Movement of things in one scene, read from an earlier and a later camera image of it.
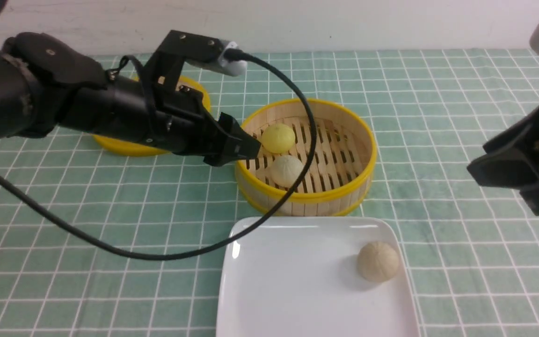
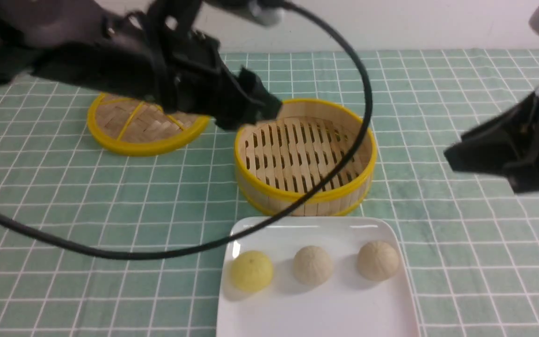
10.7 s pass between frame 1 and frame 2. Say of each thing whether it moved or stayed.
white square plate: stayed
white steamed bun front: moved
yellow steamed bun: moved
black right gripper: moved
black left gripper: moved
